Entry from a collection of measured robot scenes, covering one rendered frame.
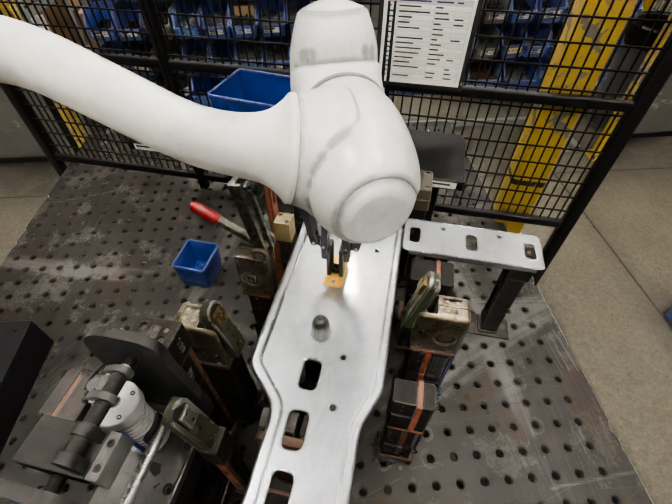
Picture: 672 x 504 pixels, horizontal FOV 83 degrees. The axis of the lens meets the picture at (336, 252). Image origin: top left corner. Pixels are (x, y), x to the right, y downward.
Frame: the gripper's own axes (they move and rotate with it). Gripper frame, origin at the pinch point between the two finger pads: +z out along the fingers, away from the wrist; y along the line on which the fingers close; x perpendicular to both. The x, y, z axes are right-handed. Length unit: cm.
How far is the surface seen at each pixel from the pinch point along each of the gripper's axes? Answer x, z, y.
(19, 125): 122, 66, -223
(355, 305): -5.8, 5.6, 4.9
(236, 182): -0.7, -15.8, -16.1
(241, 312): 5.5, 35.4, -28.2
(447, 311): -6.8, 1.2, 20.8
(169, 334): -24.0, -6.5, -18.8
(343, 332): -11.9, 5.6, 3.8
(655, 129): 236, 89, 177
